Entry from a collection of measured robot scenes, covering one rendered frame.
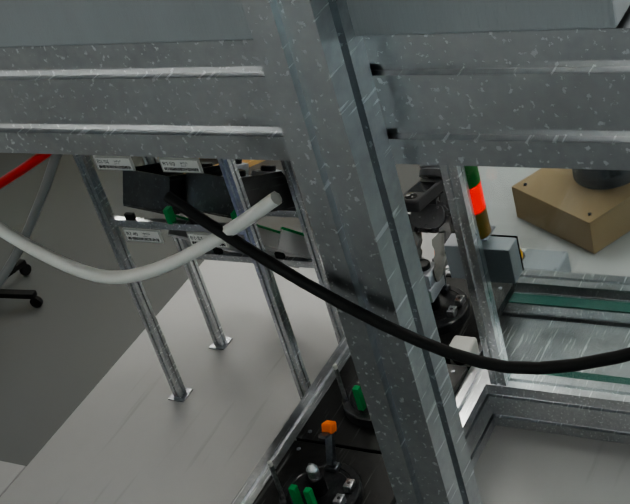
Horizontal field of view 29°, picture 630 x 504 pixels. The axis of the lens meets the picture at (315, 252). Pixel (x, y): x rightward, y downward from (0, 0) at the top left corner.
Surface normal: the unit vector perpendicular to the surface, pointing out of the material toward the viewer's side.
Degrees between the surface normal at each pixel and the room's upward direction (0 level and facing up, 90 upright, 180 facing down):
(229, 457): 0
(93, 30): 90
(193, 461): 0
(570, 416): 90
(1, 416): 0
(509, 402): 90
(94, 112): 90
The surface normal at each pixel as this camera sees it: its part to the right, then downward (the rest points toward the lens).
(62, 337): -0.25, -0.81
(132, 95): -0.44, 0.58
